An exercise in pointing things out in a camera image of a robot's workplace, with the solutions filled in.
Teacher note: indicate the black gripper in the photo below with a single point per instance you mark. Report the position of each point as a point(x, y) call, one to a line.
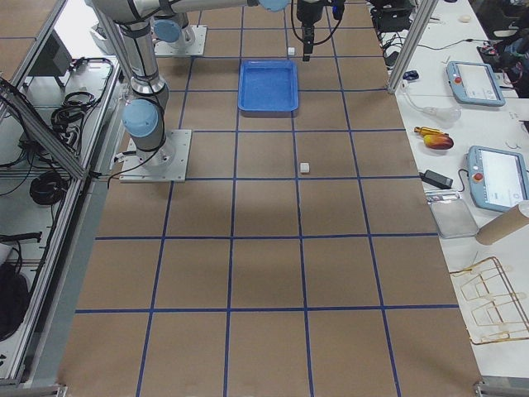
point(307, 11)

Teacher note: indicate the blue plastic tray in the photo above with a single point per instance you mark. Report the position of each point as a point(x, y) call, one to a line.
point(268, 86)

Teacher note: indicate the gold bottle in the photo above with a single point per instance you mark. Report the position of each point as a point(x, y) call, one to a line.
point(426, 131)

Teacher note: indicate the clear light bulb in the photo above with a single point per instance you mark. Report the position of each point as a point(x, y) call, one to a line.
point(447, 115)

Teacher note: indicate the mango fruit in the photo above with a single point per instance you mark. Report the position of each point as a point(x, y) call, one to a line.
point(439, 141)

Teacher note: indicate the far teach pendant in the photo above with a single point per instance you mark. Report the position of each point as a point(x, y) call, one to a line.
point(474, 84)

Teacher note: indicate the teach pendant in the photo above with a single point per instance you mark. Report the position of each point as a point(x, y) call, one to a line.
point(497, 179)
point(474, 84)

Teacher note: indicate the black power adapter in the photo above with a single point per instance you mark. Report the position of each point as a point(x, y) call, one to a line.
point(435, 179)

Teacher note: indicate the clear plastic lidded box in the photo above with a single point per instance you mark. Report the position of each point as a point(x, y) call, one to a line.
point(453, 219)

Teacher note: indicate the near teach pendant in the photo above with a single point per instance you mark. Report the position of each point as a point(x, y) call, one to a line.
point(497, 179)

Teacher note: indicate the cardboard tube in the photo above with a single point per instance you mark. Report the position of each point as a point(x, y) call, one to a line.
point(502, 226)

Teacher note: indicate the aluminium frame post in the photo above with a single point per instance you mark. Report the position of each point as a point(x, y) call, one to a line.
point(419, 25)

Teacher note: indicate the gold wire rack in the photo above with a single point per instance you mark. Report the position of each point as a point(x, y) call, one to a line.
point(492, 309)

